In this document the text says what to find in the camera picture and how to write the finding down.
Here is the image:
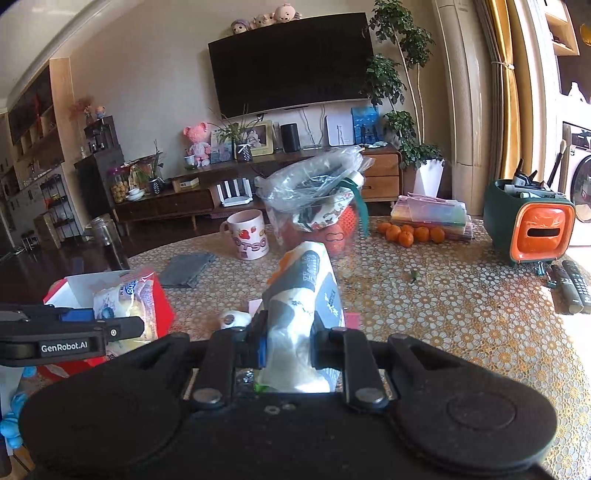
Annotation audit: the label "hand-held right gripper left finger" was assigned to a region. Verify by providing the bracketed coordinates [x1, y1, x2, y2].
[111, 311, 271, 409]

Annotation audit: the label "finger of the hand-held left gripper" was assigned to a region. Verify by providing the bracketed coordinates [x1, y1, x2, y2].
[0, 316, 145, 343]
[0, 304, 95, 324]

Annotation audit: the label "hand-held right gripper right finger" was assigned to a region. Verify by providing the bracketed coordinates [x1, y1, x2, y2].
[310, 324, 467, 412]

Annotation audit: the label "yellow white snack bag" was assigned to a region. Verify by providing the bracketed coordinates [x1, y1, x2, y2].
[92, 272, 155, 356]

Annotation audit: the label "red cardboard box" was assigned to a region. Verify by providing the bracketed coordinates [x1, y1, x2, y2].
[37, 270, 176, 381]

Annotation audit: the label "white grey soft packet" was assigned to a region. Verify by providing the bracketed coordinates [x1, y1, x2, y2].
[256, 241, 346, 393]

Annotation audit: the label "floral patterned desktop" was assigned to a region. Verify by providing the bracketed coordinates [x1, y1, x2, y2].
[127, 215, 591, 480]

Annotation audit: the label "small white round object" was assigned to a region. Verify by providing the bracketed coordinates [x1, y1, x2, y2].
[219, 310, 252, 330]

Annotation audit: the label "clear glass jar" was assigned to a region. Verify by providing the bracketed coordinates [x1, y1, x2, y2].
[90, 213, 131, 271]

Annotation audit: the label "grey cloth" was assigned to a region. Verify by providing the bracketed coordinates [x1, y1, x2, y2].
[158, 252, 217, 289]

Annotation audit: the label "blue plastic toy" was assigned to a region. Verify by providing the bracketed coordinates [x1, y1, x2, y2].
[0, 367, 38, 450]

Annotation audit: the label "black metal rack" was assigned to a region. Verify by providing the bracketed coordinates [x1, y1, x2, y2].
[39, 174, 84, 241]

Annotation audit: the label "pink strawberry mug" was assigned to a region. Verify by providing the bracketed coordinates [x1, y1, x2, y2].
[220, 209, 270, 261]

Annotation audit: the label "clear plastic tub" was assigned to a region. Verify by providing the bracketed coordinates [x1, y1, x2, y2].
[272, 203, 365, 259]

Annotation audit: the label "snack filled jar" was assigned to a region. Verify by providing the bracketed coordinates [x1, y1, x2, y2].
[107, 166, 131, 205]

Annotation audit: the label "printed fabric pouch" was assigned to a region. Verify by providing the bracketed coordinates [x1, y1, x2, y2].
[295, 187, 356, 232]

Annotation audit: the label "pile of oranges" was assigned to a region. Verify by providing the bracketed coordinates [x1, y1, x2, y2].
[376, 222, 446, 248]

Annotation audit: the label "dark wooden cabinet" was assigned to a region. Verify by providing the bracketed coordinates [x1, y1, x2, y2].
[74, 115, 127, 222]

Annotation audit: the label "white antenna router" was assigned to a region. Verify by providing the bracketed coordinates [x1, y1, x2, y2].
[217, 179, 254, 207]

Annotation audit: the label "clear plastic bag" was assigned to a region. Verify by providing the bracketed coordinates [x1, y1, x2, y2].
[255, 147, 375, 217]

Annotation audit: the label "stack of colourful books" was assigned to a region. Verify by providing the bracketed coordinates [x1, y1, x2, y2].
[390, 194, 475, 241]

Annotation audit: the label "wooden television cabinet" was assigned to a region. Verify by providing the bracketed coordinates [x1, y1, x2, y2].
[113, 145, 402, 232]

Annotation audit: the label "small potted grass plant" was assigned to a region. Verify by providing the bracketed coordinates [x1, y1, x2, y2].
[208, 108, 264, 163]

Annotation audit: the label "white square planter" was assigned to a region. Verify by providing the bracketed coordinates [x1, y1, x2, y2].
[412, 158, 445, 198]

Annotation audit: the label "black cylinder speaker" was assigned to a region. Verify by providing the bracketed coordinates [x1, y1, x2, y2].
[281, 123, 301, 153]

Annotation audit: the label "white flat box device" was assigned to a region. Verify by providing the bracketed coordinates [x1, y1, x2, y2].
[326, 114, 355, 147]

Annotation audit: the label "green orange desk organizer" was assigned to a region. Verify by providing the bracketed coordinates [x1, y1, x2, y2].
[483, 178, 576, 265]

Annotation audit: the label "blue printed box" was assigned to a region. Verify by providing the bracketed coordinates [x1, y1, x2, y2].
[352, 106, 382, 145]

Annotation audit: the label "grey remote control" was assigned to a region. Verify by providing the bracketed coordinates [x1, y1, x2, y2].
[551, 263, 583, 315]

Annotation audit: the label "black remote control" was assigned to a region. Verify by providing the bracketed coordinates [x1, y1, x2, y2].
[561, 260, 591, 308]

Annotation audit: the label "white standing air conditioner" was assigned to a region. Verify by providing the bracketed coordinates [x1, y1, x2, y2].
[434, 0, 492, 204]

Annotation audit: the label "tall green potted tree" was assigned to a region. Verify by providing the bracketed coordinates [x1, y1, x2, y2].
[362, 0, 444, 169]

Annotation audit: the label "black flat television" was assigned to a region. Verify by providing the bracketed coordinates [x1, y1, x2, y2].
[208, 12, 375, 120]

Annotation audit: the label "makeup brush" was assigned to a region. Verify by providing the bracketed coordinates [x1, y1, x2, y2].
[547, 139, 568, 188]

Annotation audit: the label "white washing machine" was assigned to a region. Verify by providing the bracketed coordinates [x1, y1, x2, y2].
[561, 121, 591, 222]

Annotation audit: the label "yellow curtain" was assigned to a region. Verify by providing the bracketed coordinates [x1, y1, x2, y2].
[475, 0, 522, 181]

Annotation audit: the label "wall shelf unit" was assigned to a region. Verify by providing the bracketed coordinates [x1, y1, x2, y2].
[0, 65, 65, 195]

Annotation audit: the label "green photo frame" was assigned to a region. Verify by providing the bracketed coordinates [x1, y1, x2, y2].
[240, 121, 274, 157]

